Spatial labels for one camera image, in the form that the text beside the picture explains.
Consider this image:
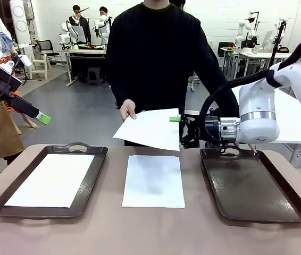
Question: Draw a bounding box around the black connector with white label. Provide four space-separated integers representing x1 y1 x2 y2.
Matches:
10 53 32 67

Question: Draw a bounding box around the black camera stand pole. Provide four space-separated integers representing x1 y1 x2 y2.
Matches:
269 20 287 70

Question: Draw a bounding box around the man in black jacket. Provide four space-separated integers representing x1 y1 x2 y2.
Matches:
69 4 92 46

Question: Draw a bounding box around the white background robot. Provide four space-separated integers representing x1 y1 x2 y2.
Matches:
58 19 80 51

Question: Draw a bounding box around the white tower air conditioner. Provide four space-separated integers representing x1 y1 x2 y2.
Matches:
9 0 32 45

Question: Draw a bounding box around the person's right hand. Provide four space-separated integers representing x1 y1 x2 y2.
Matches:
119 99 138 123

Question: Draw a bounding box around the white A4 paper sheet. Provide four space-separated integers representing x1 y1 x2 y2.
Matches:
112 108 181 152
4 153 95 208

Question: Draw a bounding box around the background person beside robot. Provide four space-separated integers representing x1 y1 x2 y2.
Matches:
98 6 112 46

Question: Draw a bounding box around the stack of white A4 paper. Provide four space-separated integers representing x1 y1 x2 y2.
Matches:
121 155 186 209

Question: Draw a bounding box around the black mesh office chair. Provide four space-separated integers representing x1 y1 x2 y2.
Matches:
35 39 61 73

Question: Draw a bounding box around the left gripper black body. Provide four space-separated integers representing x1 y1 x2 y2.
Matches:
0 73 23 103

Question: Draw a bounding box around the brown plastic serving tray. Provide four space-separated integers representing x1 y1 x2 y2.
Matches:
199 147 301 223
0 142 108 220

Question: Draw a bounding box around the mannequin with orange trousers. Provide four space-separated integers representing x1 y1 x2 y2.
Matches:
0 12 38 136

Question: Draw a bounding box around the dark-haired person behind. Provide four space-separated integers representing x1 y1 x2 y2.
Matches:
169 0 203 92

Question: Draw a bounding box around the person's left hand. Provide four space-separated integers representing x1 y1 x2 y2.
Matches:
234 142 258 155

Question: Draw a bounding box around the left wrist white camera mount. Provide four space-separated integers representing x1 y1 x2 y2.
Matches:
0 64 17 79

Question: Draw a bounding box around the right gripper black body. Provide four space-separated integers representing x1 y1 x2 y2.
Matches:
200 115 240 147

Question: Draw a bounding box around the person's right forearm black sleeve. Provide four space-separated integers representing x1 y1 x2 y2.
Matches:
106 58 134 107

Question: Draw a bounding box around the small white background table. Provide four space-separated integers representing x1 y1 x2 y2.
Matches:
219 47 241 80

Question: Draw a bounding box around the computer monitor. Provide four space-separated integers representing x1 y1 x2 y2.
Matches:
261 29 274 49

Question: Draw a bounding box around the grey plastic step stool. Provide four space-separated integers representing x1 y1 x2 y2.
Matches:
87 66 103 86

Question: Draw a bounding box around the long white background table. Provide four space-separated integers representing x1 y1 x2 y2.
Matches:
238 52 301 71

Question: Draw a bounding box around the person in black sweater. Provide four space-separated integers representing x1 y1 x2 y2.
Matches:
105 0 241 147

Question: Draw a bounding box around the white-legged background work table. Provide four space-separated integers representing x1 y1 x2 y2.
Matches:
64 48 107 88

